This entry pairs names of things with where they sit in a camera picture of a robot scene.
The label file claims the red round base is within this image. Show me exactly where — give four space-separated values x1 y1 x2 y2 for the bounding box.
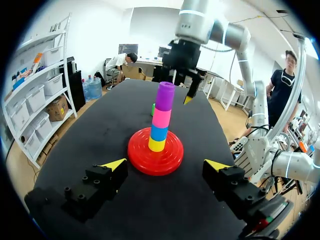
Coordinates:
127 126 185 176

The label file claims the person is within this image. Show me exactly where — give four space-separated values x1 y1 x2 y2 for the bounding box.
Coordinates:
104 52 139 88
265 49 302 134

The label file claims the pink cylinder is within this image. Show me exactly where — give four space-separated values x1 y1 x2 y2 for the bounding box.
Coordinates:
151 103 172 128

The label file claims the purple cylinder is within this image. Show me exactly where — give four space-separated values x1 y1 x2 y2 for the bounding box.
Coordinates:
154 81 175 111

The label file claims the yellow cylinder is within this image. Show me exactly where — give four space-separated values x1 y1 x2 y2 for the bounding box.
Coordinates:
148 135 166 153

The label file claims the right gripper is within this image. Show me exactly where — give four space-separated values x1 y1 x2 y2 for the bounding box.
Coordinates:
161 38 202 106

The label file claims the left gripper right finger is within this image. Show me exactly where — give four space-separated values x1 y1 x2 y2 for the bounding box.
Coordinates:
201 159 268 220

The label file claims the white cable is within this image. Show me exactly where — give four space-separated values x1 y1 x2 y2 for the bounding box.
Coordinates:
199 42 238 76

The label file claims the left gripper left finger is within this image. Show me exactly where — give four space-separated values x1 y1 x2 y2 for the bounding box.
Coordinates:
60 157 129 224

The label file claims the blue cylinder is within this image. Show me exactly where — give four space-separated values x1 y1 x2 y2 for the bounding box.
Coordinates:
149 124 169 141

